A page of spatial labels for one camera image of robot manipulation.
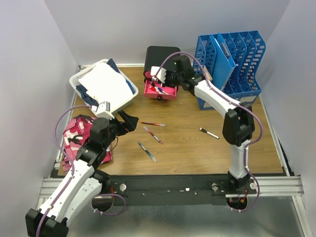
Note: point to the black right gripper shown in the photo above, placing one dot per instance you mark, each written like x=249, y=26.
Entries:
x=168, y=72

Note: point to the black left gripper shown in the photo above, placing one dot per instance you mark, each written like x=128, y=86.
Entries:
x=130, y=123

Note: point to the pink drawer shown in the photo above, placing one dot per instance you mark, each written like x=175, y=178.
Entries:
x=158, y=95

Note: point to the blue capped whiteboard marker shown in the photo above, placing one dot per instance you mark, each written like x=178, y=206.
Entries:
x=162, y=91

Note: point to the orange red gel pen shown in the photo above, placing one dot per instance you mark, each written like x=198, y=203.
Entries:
x=152, y=123

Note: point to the blue gel pen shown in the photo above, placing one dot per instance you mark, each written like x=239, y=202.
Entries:
x=147, y=152

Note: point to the orange cover paperback book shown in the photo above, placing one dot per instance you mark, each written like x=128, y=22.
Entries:
x=207, y=74

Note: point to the blue file folder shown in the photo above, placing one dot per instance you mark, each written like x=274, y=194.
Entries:
x=224, y=63

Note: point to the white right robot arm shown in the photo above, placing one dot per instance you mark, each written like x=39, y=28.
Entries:
x=238, y=123

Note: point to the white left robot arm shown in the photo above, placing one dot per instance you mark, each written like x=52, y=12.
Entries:
x=83, y=181

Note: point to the black pink drawer cabinet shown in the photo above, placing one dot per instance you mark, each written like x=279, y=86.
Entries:
x=155, y=55

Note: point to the pink gel pen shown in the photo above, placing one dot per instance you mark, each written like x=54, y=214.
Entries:
x=152, y=134

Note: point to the navy blue cloth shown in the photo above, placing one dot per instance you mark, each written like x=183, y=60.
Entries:
x=113, y=66

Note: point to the pink camouflage cloth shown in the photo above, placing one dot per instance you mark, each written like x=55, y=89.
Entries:
x=76, y=133

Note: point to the black capped whiteboard marker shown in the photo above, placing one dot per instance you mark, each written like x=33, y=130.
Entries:
x=209, y=133

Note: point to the white plastic basket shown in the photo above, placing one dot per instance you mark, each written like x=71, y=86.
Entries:
x=103, y=81

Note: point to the blue magazine file rack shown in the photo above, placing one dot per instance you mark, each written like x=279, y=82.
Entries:
x=250, y=49

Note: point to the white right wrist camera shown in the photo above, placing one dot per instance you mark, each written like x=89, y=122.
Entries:
x=158, y=73

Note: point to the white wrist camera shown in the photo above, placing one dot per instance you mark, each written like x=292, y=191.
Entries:
x=158, y=73
x=103, y=110

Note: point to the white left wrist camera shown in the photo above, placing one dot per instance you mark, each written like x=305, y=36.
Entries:
x=103, y=110

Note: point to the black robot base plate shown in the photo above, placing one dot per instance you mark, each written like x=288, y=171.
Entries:
x=165, y=190

